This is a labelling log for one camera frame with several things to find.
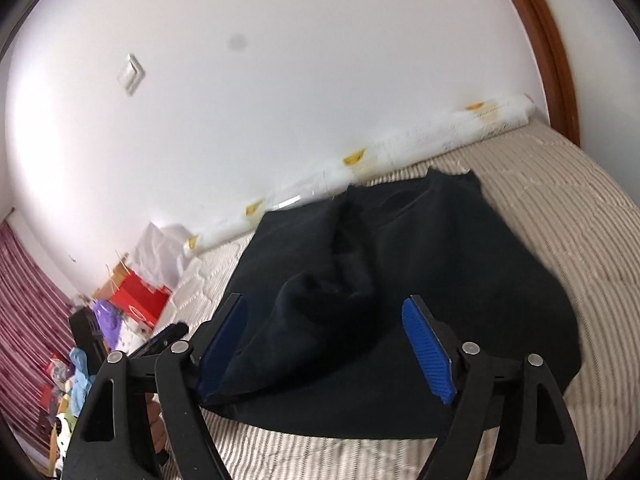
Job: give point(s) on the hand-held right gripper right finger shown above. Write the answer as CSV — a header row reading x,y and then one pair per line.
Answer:
x,y
430,355

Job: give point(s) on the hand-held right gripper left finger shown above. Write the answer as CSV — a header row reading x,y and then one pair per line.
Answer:
x,y
225,345

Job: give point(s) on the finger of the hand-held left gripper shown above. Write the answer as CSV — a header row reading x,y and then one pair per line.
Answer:
x,y
167,336

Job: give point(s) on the black shirt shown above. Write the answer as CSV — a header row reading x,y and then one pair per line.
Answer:
x,y
400,240

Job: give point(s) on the red box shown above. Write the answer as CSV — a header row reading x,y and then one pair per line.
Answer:
x,y
137,295

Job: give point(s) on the purple bag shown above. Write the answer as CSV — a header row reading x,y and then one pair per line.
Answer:
x,y
107,320

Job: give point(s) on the white plastic bag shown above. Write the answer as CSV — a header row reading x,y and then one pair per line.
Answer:
x,y
160,255

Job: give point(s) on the black bag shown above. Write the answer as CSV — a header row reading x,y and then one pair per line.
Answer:
x,y
82,335

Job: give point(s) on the light blue cloth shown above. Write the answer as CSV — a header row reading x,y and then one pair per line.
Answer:
x,y
80,380

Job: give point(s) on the red striped curtain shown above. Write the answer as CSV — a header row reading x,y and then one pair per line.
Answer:
x,y
25,310

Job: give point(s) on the beige striped bed cover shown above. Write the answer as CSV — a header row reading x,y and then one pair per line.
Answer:
x,y
550,200

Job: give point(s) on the white roll with yellow print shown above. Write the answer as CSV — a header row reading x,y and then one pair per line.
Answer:
x,y
415,140

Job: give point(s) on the white wall switch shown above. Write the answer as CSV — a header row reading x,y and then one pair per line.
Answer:
x,y
131,74

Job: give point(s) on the brown wooden frame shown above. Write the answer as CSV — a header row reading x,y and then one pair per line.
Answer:
x,y
545,35

